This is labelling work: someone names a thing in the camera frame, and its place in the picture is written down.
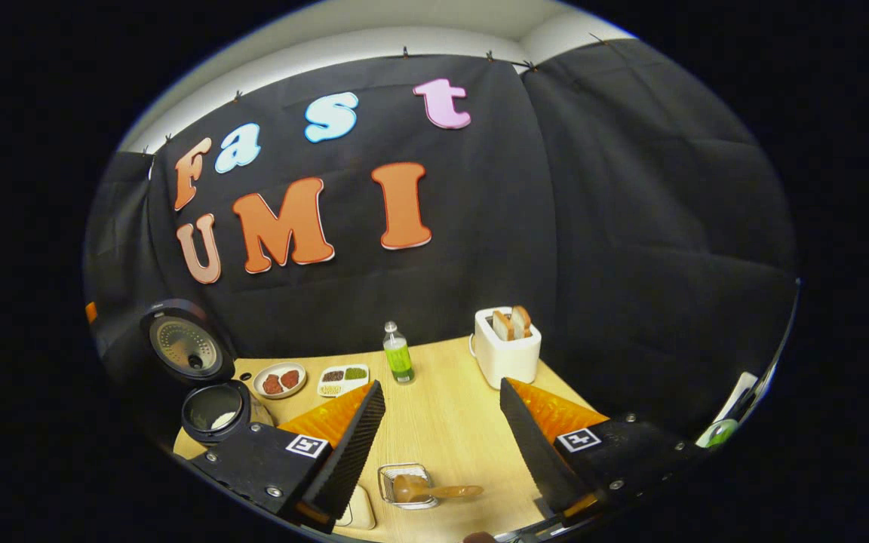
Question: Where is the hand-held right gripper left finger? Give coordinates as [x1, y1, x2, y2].
[188, 379, 388, 534]

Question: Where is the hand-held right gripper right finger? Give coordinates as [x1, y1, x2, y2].
[498, 377, 708, 529]

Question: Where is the beige rice container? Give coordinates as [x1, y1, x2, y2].
[335, 484, 376, 531]

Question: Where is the wooden spoon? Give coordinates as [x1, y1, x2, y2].
[393, 475, 485, 504]

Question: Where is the black rice cooker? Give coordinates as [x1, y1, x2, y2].
[140, 299, 254, 446]

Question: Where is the white divided dish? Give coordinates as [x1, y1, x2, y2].
[317, 364, 370, 398]

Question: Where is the round white plate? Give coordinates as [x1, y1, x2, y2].
[253, 363, 308, 400]

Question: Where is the white toaster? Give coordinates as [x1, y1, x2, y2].
[469, 305, 542, 390]

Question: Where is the green drink bottle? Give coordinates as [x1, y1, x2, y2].
[382, 321, 416, 385]

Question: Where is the green object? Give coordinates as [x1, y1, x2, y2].
[697, 419, 739, 448]

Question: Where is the white object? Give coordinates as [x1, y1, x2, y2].
[714, 371, 760, 425]

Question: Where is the black backdrop cloth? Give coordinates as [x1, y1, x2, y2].
[84, 38, 799, 442]

